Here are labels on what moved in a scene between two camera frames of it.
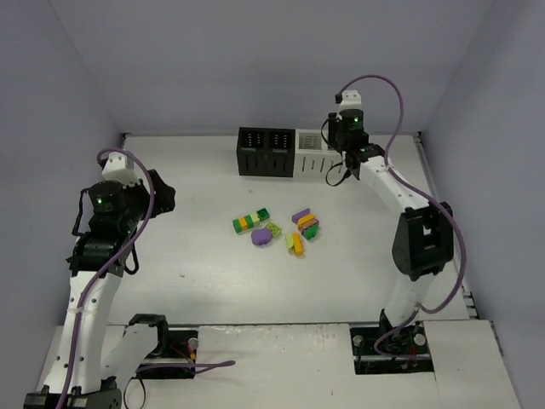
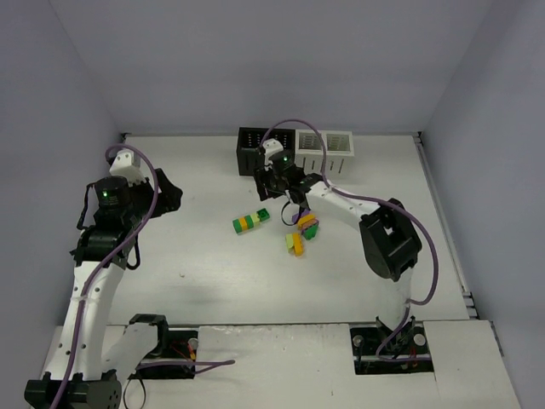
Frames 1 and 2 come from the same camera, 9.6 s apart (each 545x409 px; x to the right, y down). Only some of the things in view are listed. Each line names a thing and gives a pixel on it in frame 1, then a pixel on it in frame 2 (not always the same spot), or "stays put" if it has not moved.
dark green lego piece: [310, 233] stays put
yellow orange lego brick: [297, 243] stays put
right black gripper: [350, 158] to [264, 183]
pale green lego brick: [289, 241] stays put
